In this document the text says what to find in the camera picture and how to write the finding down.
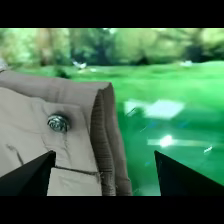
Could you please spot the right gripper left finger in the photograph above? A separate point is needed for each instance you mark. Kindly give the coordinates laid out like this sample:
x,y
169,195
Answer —
x,y
30,176

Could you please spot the beige pants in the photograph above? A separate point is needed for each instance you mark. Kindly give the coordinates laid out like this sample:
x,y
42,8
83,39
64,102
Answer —
x,y
40,106

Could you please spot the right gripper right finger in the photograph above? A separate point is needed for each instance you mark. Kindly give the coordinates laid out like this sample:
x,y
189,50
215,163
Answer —
x,y
180,180

